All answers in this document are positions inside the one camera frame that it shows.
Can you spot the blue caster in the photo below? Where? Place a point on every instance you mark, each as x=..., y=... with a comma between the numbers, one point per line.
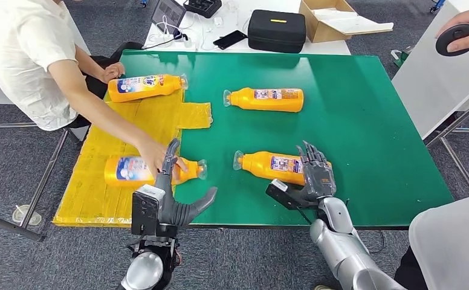
x=437, y=5
x=144, y=3

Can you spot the black zip case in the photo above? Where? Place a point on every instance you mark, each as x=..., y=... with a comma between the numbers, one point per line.
x=276, y=32

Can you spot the person's right forearm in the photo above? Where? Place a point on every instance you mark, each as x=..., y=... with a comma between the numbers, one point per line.
x=114, y=122

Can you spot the green and white object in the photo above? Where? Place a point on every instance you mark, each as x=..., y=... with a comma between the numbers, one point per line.
x=402, y=58

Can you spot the white desk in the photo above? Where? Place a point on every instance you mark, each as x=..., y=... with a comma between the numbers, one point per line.
x=234, y=14

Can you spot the black round device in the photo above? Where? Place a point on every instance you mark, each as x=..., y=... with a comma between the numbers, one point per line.
x=458, y=33

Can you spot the person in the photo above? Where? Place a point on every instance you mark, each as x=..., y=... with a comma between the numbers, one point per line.
x=22, y=60
x=454, y=248

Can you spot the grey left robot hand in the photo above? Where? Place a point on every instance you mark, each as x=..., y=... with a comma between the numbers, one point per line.
x=168, y=208

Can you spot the yellow taped cardboard mat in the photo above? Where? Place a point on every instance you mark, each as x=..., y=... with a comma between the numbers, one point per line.
x=98, y=200

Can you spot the black smartphone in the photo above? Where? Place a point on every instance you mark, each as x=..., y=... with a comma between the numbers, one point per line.
x=229, y=40

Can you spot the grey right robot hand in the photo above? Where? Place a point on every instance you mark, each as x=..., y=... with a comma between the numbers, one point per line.
x=318, y=180

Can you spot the orange detergent bottle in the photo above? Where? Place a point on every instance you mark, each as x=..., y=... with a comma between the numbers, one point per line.
x=138, y=89
x=258, y=166
x=122, y=172
x=250, y=100

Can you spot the clear plastic cup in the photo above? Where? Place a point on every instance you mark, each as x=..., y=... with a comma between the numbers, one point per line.
x=26, y=216

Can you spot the person's left hand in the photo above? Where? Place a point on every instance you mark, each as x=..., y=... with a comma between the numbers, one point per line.
x=113, y=72

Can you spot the dark tablet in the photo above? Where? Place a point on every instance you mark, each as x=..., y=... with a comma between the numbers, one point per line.
x=170, y=12

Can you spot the open cardboard box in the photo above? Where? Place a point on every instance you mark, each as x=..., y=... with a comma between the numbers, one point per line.
x=330, y=37

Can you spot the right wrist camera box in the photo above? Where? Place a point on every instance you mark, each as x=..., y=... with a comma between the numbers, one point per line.
x=280, y=196

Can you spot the black tray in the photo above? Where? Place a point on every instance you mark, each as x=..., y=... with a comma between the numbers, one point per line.
x=202, y=7

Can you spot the white table with metal legs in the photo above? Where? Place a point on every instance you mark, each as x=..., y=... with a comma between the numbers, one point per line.
x=426, y=88

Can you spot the pale sneaker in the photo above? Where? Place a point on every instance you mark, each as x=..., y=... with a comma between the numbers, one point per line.
x=324, y=288

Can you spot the person's left forearm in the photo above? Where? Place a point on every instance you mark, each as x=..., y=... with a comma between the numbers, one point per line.
x=90, y=64

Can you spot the black plug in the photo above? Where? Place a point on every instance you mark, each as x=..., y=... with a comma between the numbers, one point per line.
x=180, y=36

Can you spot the white flat sheet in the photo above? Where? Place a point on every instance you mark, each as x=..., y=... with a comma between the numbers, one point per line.
x=350, y=24

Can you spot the white adapter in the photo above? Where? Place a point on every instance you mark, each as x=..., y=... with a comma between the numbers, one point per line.
x=218, y=21

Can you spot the white bench with metal frame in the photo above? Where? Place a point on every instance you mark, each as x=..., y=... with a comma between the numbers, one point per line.
x=80, y=134

